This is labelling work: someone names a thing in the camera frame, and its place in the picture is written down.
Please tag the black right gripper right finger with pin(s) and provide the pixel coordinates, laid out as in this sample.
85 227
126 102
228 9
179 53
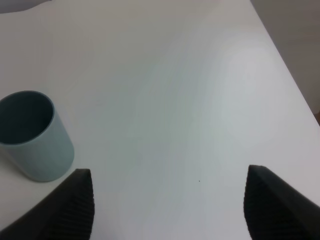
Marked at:
274 210

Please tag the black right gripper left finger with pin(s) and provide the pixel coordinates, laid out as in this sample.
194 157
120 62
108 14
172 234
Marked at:
67 213

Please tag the teal blue plastic cup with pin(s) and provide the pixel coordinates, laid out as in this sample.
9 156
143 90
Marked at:
33 136

